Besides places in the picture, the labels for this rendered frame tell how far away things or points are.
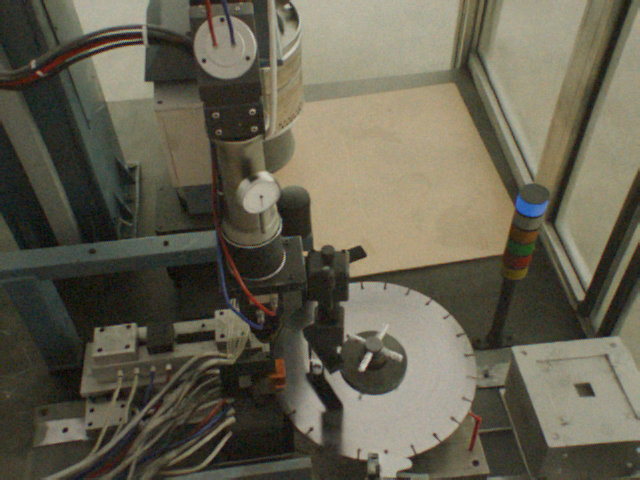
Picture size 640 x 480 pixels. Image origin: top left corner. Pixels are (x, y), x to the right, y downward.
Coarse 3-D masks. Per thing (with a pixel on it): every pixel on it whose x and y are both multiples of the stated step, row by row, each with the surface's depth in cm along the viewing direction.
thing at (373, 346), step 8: (384, 328) 119; (352, 336) 118; (376, 336) 118; (368, 344) 117; (376, 344) 117; (368, 352) 116; (376, 352) 116; (384, 352) 116; (392, 352) 116; (368, 360) 115; (376, 360) 118; (400, 360) 116; (360, 368) 114
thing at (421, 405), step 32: (352, 288) 131; (288, 320) 127; (352, 320) 126; (384, 320) 126; (416, 320) 126; (448, 320) 126; (288, 352) 122; (416, 352) 122; (448, 352) 122; (288, 384) 118; (320, 384) 118; (416, 384) 118; (448, 384) 118; (288, 416) 115; (320, 416) 115; (352, 416) 115; (384, 416) 114; (416, 416) 114; (448, 416) 114; (352, 448) 111; (384, 448) 111; (416, 448) 111
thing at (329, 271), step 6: (324, 270) 91; (330, 270) 91; (324, 276) 91; (330, 276) 91; (324, 282) 92; (330, 282) 92; (324, 288) 93; (330, 288) 93; (324, 294) 94; (330, 294) 94; (324, 300) 95; (330, 300) 95; (324, 306) 96; (330, 306) 96
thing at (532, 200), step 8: (528, 184) 117; (536, 184) 117; (520, 192) 116; (528, 192) 116; (536, 192) 116; (544, 192) 116; (520, 200) 116; (528, 200) 115; (536, 200) 115; (544, 200) 115; (520, 208) 117; (528, 208) 116; (536, 208) 115; (544, 208) 116; (528, 216) 117; (536, 216) 117
